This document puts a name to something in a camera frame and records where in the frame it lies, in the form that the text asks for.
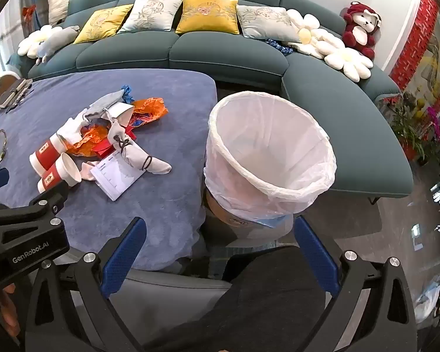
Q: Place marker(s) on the red monkey plush toy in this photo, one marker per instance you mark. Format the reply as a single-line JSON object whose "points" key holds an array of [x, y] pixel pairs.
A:
{"points": [[361, 29]]}

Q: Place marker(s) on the pale grey embroidered pillow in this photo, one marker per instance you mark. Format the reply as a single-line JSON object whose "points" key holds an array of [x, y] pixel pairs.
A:
{"points": [[266, 22], [150, 14]]}

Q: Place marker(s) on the grey plush toy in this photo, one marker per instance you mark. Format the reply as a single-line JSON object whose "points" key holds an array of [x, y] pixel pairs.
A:
{"points": [[60, 38]]}

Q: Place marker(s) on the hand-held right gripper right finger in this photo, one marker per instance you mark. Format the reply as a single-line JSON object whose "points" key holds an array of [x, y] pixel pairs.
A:
{"points": [[315, 256]]}

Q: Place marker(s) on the person's left hand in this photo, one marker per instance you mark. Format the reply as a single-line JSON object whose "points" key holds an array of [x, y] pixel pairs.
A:
{"points": [[8, 310]]}

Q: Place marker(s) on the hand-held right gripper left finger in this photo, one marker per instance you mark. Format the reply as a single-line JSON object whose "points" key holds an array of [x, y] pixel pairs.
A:
{"points": [[126, 256]]}

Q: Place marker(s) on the red banded paper cup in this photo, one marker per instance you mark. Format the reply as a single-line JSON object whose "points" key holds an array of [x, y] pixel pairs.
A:
{"points": [[46, 153], [64, 172]]}

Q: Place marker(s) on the grey long box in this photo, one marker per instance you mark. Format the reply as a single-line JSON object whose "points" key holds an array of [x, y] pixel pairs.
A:
{"points": [[11, 93]]}

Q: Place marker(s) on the crumpled orange plastic bag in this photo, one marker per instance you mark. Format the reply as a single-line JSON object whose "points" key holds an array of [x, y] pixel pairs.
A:
{"points": [[91, 137]]}

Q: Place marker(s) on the white flower cushion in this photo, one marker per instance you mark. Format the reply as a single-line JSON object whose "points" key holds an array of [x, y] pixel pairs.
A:
{"points": [[350, 62], [317, 36], [36, 42]]}

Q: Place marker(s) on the wooden chair with white rim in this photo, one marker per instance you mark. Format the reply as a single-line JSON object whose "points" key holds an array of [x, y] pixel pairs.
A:
{"points": [[0, 88]]}

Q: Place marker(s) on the magenta orchid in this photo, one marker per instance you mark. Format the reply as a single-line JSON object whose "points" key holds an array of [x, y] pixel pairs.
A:
{"points": [[436, 123]]}

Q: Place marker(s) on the blue crumpled tape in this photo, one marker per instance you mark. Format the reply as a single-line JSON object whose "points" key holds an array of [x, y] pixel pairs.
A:
{"points": [[127, 93]]}

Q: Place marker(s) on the red hanging ornament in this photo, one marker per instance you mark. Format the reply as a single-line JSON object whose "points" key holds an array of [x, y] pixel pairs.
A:
{"points": [[28, 14]]}

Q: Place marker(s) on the white cloth pouch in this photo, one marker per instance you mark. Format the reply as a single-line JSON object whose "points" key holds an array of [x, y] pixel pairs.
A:
{"points": [[71, 128]]}

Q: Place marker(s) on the yellow embroidered pillow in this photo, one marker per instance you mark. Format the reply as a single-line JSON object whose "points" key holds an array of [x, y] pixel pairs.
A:
{"points": [[207, 14], [101, 24]]}

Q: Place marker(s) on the potted green plant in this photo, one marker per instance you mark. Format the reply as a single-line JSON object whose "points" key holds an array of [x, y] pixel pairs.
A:
{"points": [[407, 124]]}

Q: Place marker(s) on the teal sofa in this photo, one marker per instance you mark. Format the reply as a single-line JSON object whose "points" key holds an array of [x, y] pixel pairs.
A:
{"points": [[223, 55]]}

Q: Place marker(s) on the blue patterned cloth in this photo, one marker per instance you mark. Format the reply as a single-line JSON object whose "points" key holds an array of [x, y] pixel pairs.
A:
{"points": [[280, 46]]}

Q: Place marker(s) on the red patterned wall poster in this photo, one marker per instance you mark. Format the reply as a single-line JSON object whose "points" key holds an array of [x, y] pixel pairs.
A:
{"points": [[418, 36]]}

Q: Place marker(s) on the white crumpled tissue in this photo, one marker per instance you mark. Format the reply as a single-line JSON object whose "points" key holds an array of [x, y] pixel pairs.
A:
{"points": [[88, 170]]}

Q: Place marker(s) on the white printed paper slip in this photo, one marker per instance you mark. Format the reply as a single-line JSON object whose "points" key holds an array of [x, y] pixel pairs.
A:
{"points": [[115, 178]]}

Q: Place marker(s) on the red paper packet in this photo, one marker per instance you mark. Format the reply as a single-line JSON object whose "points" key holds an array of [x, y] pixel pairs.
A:
{"points": [[104, 149]]}

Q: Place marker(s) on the person's dark trousers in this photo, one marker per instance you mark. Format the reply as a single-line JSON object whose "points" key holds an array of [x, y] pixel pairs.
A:
{"points": [[264, 300]]}

